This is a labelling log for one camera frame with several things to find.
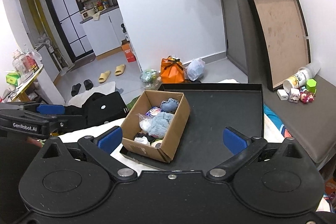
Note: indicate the orange cardboard box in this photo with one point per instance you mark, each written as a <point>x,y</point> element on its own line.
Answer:
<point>125,45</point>

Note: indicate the grey door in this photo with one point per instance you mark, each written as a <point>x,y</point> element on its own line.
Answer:
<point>252,11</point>

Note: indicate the white plastic bag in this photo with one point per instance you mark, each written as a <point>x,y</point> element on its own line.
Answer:
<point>195,69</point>

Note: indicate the green cartoon floor mat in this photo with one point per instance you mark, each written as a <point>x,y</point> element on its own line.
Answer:
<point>132,103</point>

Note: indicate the black bag with white dots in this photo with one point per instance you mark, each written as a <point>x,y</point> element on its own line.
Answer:
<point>98,109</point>

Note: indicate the yellow slipper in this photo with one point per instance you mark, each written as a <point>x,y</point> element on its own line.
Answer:
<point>103,77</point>
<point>119,70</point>

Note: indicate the yellow slipper left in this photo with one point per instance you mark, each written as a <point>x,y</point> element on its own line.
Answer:
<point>103,77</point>

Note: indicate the white kitchen cabinet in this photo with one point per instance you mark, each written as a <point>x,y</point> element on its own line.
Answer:
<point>104,34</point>

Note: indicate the clear plastic bag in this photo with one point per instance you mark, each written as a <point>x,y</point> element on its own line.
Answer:
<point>144,122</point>

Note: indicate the blue tissue pack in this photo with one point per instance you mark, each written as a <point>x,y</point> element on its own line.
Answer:
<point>153,111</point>

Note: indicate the green hexagonal container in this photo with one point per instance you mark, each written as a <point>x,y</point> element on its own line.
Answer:
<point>311,86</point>

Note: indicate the white yellow canister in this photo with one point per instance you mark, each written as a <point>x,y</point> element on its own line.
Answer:
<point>300,78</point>

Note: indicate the yellow slipper right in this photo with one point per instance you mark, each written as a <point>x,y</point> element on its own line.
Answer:
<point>119,70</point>

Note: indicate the clear bag with green items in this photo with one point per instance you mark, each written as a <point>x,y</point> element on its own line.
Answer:
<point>150,79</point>

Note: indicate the leaning black framed board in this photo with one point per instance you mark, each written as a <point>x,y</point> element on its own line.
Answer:
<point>283,38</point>

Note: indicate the orange paper bag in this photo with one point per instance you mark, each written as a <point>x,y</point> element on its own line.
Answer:
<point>172,71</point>

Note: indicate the brown cardboard box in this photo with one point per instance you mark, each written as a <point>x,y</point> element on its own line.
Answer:
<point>145,102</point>

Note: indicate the black shallow tray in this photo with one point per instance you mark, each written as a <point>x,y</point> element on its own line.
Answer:
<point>214,107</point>

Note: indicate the small figurine toys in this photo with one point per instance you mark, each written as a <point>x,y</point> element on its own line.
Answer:
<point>296,95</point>

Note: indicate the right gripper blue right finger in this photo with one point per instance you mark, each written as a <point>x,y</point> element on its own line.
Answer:
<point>235,141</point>

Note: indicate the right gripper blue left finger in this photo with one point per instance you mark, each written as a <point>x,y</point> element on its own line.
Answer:
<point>110,140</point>

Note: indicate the white charger block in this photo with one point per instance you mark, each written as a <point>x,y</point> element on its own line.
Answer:
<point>282,94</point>

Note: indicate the fluffy light blue plush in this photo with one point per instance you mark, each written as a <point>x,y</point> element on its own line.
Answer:
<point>160,125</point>

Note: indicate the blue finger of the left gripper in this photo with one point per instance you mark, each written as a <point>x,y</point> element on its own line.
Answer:
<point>51,109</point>

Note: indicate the grey denim octopus toy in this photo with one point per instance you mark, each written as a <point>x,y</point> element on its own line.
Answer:
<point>170,105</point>

